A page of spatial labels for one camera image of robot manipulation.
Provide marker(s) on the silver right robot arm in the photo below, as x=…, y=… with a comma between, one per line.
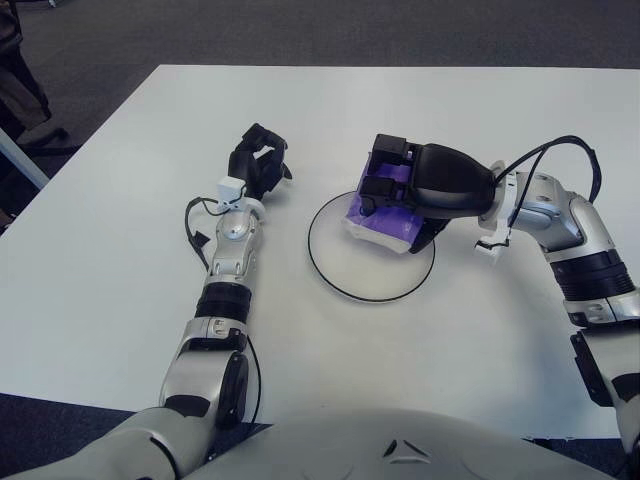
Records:
x=550, y=210

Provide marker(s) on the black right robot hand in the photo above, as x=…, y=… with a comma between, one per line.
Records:
x=445, y=185

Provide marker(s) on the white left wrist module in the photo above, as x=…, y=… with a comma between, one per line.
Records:
x=230, y=189

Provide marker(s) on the bystander leg with shoe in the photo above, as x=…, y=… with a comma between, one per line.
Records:
x=25, y=100

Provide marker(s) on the white plate with black rim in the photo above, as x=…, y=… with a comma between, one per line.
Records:
x=370, y=277

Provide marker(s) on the purple tissue paper pack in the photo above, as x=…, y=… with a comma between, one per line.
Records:
x=385, y=230

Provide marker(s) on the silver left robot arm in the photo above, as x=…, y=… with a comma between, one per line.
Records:
x=232, y=240

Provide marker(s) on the white slanted frame bar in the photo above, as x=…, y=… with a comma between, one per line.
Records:
x=22, y=157

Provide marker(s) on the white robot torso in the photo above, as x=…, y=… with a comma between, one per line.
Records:
x=325, y=450

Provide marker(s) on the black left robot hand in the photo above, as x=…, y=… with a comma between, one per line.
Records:
x=250, y=165

